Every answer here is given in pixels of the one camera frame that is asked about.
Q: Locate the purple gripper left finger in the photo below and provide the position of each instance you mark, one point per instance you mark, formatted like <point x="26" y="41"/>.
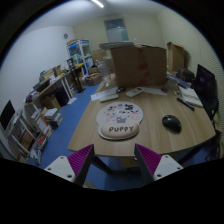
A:
<point x="73" y="168"/>

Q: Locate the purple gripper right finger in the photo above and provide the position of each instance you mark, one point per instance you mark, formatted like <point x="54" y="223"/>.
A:
<point x="154" y="166"/>

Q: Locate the black computer mouse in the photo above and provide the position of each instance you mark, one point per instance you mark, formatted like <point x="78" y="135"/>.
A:
<point x="172" y="123"/>

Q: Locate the puppy mouse pad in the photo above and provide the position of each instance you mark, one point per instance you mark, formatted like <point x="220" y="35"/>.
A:
<point x="119" y="120"/>

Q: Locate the low white bookshelf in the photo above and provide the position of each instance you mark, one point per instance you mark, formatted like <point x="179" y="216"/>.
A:
<point x="31" y="141"/>

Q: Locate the white paper sheet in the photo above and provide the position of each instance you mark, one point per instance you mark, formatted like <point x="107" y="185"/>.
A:
<point x="102" y="94"/>

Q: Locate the black pen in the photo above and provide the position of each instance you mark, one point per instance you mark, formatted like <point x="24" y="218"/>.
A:
<point x="186" y="104"/>

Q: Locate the white remote control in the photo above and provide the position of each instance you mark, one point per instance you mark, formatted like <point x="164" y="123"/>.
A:
<point x="134" y="92"/>

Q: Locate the wooden side desk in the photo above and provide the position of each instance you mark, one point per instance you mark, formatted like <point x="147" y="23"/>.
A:
<point x="62" y="79"/>

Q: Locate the open notebook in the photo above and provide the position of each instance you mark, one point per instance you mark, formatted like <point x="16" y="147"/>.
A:
<point x="190" y="96"/>

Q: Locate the black monitor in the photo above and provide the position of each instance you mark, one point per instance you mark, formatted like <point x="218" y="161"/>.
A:
<point x="7" y="115"/>

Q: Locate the black office chair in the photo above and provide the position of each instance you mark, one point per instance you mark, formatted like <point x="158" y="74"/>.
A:
<point x="205" y="87"/>

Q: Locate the large cardboard box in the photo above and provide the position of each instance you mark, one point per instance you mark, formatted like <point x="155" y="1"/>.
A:
<point x="139" y="66"/>

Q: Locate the glass display cabinet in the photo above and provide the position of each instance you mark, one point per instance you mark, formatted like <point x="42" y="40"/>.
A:
<point x="80" y="52"/>

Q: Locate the flat cardboard by wall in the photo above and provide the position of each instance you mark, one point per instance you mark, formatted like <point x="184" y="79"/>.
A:
<point x="176" y="54"/>

